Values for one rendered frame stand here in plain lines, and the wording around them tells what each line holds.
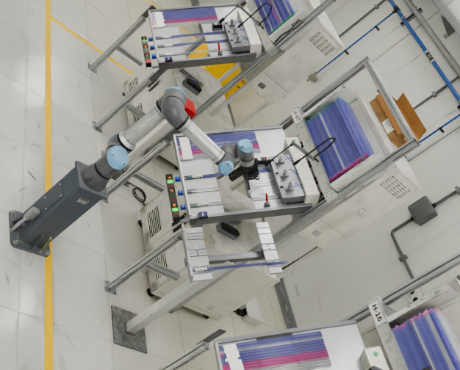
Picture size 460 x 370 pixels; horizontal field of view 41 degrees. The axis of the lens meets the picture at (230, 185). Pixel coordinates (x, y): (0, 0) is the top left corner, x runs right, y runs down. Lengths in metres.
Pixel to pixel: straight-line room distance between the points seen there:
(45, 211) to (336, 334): 1.62
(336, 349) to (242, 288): 1.20
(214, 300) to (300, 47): 1.93
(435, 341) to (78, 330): 1.82
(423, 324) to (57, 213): 1.89
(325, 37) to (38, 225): 2.47
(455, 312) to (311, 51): 2.36
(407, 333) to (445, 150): 2.43
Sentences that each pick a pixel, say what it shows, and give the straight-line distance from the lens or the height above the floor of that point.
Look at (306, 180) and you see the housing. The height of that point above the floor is 1.26.
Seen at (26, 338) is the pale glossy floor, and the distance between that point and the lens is 3.26.
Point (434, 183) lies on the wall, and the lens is 5.03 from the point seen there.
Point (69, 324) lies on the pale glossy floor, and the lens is 3.47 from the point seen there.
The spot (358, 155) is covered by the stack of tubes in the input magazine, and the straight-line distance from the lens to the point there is 3.49.
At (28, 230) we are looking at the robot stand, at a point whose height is 0.10.
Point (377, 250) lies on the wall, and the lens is 5.04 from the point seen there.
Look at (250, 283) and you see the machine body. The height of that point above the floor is 0.49.
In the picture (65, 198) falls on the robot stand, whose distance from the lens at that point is 3.29.
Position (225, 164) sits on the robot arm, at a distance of 3.09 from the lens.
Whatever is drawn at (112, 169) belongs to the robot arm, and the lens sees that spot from 3.18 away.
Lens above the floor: 2.33
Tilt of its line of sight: 23 degrees down
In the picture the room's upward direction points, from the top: 53 degrees clockwise
